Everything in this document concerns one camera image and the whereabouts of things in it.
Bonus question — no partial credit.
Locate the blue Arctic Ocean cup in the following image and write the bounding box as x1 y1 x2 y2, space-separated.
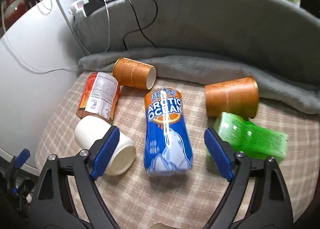
143 87 193 176

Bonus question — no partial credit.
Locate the white plastic cup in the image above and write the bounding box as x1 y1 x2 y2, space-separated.
74 116 136 180

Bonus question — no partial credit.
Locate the green plastic cup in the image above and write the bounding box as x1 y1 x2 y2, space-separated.
213 112 288 163

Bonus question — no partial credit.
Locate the red orange labelled cup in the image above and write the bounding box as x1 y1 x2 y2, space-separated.
76 72 120 124

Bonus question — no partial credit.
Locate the orange paper cup right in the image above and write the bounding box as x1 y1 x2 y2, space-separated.
204 76 259 119

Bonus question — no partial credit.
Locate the orange paper cup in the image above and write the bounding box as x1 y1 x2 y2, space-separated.
112 57 157 90
204 76 259 119

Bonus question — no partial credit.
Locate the orange paper cup left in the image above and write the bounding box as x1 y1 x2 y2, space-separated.
112 57 157 90

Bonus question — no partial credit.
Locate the plaid beige seat cover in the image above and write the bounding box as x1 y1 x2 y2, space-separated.
34 70 315 229

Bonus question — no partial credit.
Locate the grey rolled blanket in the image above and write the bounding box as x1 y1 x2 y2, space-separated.
79 47 319 114

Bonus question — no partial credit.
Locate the white power strip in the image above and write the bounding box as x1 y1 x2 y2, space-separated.
68 0 89 17

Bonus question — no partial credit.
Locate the black power adapter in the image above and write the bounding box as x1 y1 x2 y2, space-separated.
83 0 105 16

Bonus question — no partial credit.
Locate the grey sofa backrest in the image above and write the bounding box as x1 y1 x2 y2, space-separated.
73 0 320 87

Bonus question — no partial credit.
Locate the white cable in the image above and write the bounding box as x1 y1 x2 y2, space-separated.
0 0 111 74

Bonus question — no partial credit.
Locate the black cable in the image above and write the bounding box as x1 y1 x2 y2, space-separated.
93 0 159 51

